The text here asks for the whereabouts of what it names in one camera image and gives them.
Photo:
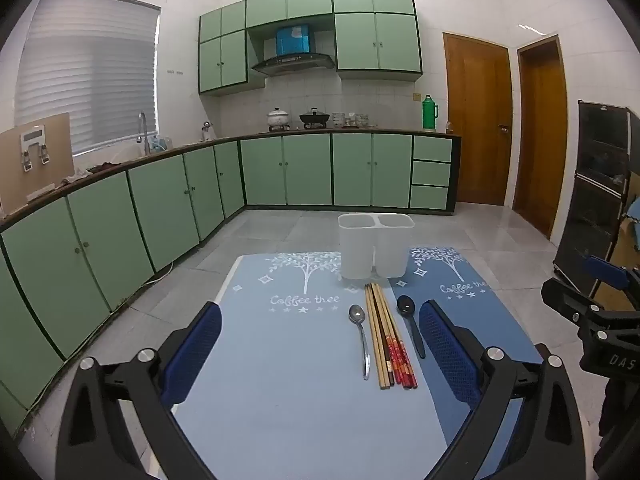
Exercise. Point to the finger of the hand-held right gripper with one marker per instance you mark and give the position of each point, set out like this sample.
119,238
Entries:
567,297
607,270

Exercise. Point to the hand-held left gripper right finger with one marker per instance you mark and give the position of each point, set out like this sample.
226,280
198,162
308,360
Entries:
445,355

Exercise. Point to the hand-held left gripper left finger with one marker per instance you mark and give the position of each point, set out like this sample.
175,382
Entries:
192,355

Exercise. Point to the dark red-patterned chopstick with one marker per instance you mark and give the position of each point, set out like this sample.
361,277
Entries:
397,350
393,350
405,350
401,350

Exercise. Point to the plain wooden chopstick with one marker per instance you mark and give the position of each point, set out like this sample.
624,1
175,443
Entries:
386,335
382,335
377,335
373,335

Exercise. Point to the black plastic spoon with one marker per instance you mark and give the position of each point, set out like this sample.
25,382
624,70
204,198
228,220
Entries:
406,306

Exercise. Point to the metal spoon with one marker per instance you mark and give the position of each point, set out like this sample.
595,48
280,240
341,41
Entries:
363,340

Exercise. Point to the white plastic utensil holder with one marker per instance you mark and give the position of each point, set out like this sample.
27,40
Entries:
357,250

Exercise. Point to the light blue cloth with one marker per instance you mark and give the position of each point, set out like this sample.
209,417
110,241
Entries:
635,227

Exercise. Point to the black glass-front cabinet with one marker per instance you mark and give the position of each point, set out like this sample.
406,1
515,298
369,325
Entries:
597,200

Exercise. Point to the light blue tree-print mat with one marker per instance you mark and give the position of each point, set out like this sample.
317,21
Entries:
285,385

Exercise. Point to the closed wooden door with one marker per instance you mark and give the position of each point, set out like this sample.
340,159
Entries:
477,120

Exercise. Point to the crumpled cloth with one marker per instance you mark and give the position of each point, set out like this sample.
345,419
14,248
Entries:
82,175

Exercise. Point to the green lower kitchen cabinets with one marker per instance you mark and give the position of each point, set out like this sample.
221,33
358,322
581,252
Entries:
300,170

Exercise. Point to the green kitchen cabinets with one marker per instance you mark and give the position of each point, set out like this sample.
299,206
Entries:
380,40
300,170

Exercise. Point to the silver kettle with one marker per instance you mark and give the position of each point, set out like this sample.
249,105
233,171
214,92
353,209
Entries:
206,132

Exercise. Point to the green thermos flask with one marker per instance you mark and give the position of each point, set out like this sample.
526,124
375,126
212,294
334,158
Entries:
429,115

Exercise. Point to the metal kitchen faucet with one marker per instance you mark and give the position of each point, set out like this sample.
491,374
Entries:
143,130

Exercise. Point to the brown cardboard board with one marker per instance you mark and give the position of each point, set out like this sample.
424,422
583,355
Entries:
55,160

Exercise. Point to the white cooking pot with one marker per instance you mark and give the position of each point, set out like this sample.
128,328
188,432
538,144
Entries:
278,119

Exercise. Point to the group of cups and bowls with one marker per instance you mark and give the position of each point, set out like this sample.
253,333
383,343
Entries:
350,120

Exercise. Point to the black wok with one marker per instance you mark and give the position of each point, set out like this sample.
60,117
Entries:
314,119

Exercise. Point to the white window blind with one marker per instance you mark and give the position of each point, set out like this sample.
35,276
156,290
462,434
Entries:
85,75

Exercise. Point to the black range hood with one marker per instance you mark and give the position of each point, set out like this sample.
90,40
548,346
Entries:
292,62

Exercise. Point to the green upper kitchen cabinets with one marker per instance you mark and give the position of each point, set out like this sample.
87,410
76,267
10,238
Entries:
380,40

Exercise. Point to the wooden door with dark frame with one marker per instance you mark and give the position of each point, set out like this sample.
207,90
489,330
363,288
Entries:
540,145

